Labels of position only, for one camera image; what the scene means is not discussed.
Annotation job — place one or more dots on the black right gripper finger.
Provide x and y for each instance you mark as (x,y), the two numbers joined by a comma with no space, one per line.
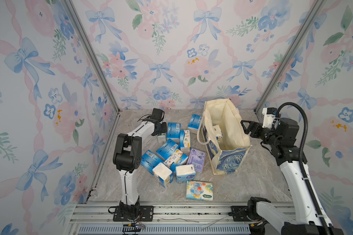
(248,123)
(248,130)

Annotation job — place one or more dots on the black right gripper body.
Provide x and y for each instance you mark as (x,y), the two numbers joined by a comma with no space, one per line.
(259,132)

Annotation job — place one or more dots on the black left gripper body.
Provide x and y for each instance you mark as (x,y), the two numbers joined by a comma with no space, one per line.
(163,128)

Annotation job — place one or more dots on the cream canvas bag starry print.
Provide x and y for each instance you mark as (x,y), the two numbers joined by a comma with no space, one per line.
(226,156)

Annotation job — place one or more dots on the white tissue pack cartoon blue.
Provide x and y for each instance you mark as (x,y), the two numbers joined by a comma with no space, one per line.
(185,173)

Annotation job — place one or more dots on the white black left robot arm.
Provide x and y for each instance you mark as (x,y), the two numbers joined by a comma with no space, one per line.
(128,153)

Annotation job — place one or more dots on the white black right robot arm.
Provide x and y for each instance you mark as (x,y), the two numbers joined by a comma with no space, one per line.
(310,218)

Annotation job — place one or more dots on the blue tissue pack near bag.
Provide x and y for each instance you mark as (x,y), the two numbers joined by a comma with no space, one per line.
(194,123)

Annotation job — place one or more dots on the blue tissue pack barcode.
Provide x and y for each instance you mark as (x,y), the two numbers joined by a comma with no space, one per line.
(173,131)

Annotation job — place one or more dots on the blue tissue pack centre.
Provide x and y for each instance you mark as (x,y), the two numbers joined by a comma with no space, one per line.
(167,149)

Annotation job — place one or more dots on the floral orange blue tissue pack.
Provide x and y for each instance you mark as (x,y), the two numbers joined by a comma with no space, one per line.
(176,159)

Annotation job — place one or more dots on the blue tissue pack left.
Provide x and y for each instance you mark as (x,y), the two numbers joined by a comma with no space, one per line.
(149,161)

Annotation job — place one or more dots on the white blue tissue pack front-left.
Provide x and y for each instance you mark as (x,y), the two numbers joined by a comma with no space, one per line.
(163,174)

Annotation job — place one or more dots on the purple tissue pack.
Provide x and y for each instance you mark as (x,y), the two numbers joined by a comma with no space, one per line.
(197,159)

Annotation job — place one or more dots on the colourful cartoon tissue pack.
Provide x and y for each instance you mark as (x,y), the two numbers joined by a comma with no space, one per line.
(201,191)

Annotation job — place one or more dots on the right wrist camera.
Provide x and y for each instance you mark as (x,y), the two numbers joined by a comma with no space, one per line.
(269,117)

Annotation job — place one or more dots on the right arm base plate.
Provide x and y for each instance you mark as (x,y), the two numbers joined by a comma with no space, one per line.
(239,214)

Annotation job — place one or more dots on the left aluminium corner post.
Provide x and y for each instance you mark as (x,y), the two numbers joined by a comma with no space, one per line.
(76,22)

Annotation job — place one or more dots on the aluminium corner post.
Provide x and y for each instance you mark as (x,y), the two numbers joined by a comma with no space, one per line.
(312,14)
(76,22)

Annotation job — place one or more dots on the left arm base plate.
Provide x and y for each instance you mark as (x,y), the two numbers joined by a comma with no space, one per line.
(136,213)

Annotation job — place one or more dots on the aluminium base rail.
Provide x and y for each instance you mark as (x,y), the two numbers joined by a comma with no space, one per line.
(194,212)

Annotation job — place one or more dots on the grey slotted cable duct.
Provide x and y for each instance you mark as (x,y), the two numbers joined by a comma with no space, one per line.
(166,229)

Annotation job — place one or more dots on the right aluminium corner post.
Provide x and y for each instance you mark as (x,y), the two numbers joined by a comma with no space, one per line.
(312,14)

